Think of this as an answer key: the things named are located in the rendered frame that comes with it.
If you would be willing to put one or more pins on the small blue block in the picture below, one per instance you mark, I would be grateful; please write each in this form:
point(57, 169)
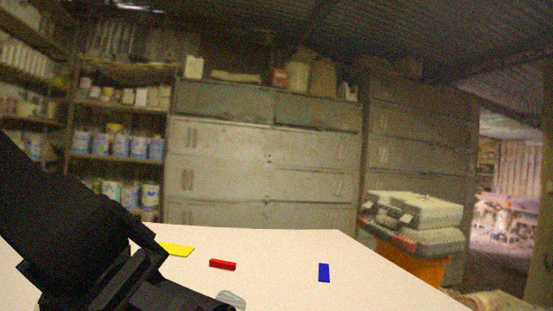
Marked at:
point(324, 272)

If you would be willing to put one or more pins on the yellow flat plate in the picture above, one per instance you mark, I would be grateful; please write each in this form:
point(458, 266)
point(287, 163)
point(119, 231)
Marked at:
point(177, 250)

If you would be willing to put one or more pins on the red rectangular block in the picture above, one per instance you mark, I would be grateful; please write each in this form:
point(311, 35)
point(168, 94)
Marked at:
point(225, 265)

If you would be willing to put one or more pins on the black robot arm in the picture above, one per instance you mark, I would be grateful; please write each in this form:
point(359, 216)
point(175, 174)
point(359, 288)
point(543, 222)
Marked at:
point(72, 241)

